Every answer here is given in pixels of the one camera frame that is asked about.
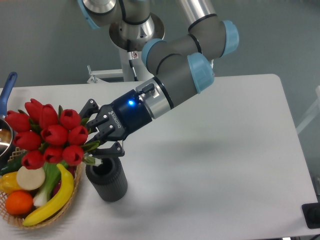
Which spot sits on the woven wicker basket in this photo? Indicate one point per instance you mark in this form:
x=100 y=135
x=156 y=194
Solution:
x=17 y=220

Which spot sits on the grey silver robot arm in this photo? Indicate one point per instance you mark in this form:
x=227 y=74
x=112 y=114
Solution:
x=180 y=69

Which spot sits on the green cucumber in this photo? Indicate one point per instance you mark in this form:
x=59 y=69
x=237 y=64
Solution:
x=13 y=165

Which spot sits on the beige round disc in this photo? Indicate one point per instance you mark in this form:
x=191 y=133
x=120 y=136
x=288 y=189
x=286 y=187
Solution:
x=30 y=179

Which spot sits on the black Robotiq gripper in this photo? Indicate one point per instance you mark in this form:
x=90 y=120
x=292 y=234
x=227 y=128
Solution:
x=114 y=122

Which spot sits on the black device at edge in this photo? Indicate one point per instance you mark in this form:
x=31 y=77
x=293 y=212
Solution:
x=311 y=212

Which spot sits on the green bok choy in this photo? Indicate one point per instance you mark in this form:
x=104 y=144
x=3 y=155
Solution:
x=52 y=177

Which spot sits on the yellow bell pepper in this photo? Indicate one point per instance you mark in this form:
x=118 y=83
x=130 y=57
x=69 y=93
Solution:
x=9 y=184

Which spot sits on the blue handled saucepan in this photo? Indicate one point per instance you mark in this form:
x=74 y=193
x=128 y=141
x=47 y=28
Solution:
x=7 y=134

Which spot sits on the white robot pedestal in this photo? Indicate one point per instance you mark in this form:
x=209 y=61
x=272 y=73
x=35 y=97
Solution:
x=132 y=69

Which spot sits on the orange fruit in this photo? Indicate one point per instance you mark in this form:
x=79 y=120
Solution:
x=19 y=203

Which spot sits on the yellow banana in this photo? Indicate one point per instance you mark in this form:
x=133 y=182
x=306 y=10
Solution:
x=55 y=203

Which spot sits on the red tulip bouquet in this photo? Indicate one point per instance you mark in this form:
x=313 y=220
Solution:
x=50 y=136

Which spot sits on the dark grey ribbed vase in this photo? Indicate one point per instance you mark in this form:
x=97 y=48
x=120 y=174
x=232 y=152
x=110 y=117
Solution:
x=108 y=179

